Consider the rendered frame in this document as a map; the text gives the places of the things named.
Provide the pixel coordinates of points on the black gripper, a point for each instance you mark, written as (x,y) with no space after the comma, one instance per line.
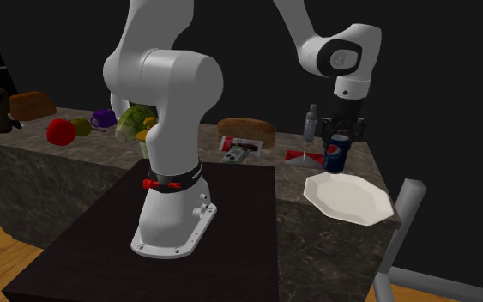
(347,111)

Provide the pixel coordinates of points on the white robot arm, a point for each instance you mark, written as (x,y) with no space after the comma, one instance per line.
(174,83)

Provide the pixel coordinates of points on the clear bottle with grey cap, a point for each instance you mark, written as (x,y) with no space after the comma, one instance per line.
(309,123)

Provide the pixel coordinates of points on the blue soda can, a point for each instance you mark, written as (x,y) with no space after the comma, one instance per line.
(335,155)

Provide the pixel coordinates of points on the red and white flat packet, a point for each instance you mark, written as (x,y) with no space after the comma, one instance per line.
(297,157)

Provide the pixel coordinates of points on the white octagonal plate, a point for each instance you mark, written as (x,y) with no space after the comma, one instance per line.
(347,198)

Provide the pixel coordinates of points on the brown bread loaf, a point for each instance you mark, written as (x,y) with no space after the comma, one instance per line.
(32,105)
(247,127)

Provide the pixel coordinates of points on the grey chair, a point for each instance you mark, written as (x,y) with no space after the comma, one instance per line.
(406,209)

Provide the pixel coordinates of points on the red and white snack packet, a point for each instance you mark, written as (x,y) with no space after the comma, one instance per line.
(234,143)

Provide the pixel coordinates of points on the green snack packet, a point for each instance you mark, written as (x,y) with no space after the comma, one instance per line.
(233,154)

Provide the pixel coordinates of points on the yellow rounded object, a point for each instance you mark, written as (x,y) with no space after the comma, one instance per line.
(144,134)

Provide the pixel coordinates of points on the pale green cup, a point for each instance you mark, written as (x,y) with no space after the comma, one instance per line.
(144,148)

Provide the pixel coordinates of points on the green lettuce head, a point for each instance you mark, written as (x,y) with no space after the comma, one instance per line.
(132,121)

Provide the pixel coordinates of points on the purple mug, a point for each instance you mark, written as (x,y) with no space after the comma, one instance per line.
(104,118)

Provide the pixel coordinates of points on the yellow-green apple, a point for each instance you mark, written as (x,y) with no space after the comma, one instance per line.
(83,126)

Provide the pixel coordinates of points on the dark robot stand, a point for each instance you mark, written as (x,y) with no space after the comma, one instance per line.
(99,251)

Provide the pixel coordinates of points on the red apple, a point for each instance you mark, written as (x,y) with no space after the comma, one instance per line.
(61,132)

